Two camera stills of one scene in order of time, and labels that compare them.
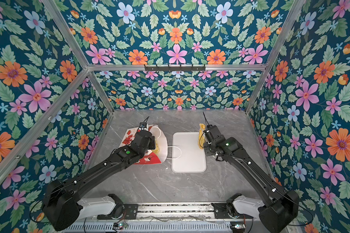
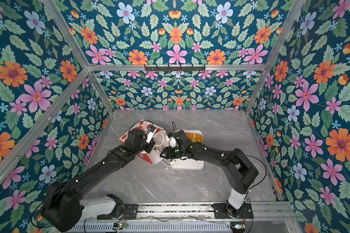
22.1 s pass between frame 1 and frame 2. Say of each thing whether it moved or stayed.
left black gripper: stayed
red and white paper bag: moved
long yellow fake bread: moved
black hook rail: stayed
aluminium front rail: stayed
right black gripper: moved
